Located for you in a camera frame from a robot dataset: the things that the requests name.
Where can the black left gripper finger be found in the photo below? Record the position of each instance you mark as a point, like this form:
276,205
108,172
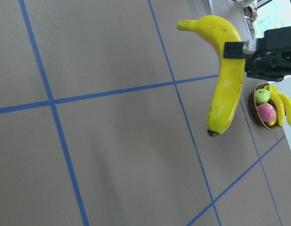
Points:
267,58

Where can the yellow banana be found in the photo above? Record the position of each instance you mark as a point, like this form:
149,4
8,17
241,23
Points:
217,31
279,107
287,106

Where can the woven brown wicker basket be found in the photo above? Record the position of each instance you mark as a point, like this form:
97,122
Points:
254,110

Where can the green pear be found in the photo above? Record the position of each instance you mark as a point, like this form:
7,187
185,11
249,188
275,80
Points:
261,96

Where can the red pink apple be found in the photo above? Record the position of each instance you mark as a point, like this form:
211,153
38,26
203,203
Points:
266,112

